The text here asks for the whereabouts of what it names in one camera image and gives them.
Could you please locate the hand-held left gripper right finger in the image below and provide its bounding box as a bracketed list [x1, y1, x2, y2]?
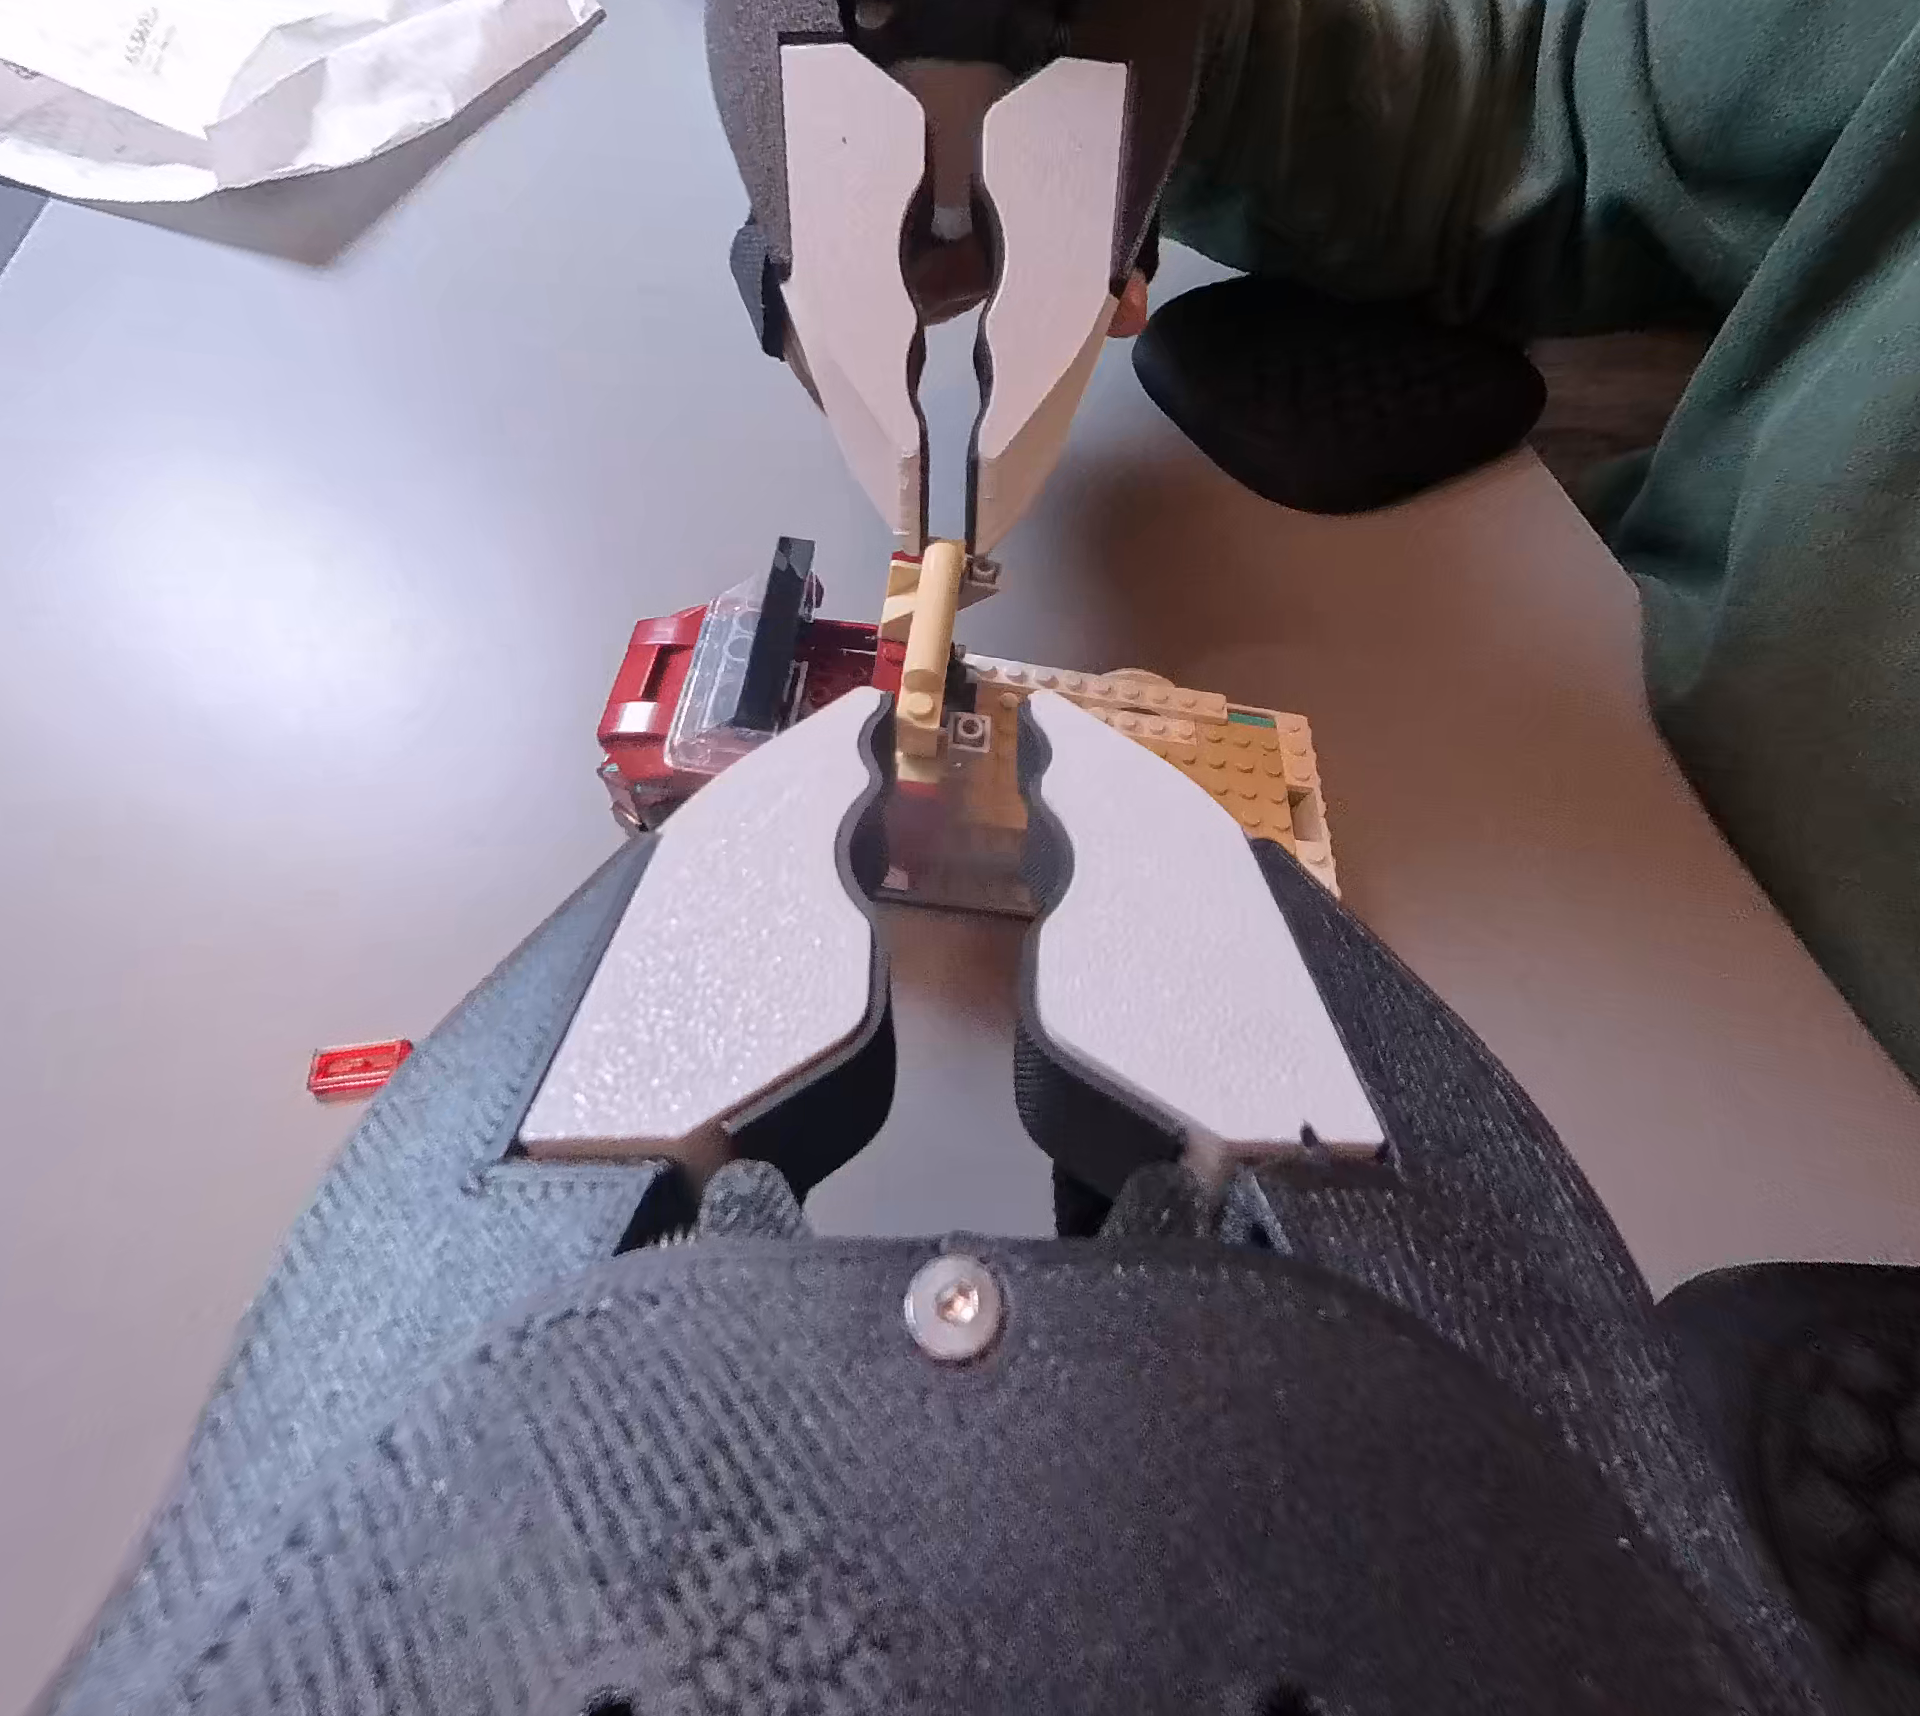
[1016, 689, 1392, 1242]

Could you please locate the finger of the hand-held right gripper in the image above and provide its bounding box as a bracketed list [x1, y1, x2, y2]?
[965, 53, 1131, 566]
[781, 40, 937, 558]

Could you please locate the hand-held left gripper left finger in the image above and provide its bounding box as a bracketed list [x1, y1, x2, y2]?
[515, 689, 900, 1242]

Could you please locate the tan white red brick vehicle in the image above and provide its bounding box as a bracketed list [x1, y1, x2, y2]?
[595, 534, 1344, 917]

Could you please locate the tan arch brick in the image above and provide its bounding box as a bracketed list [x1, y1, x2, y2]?
[897, 539, 971, 758]

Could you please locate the grey desk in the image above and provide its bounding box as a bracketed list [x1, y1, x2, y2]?
[0, 0, 1920, 1716]

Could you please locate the transparent red tile brick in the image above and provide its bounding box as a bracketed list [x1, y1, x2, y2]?
[309, 1038, 417, 1100]

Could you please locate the white paper bag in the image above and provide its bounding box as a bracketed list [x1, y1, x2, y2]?
[0, 0, 609, 205]

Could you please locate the person in green sweatshirt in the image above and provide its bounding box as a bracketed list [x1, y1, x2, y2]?
[1574, 0, 1920, 1095]

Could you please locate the dark cloth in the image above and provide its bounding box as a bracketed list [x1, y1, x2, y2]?
[1657, 1257, 1920, 1716]

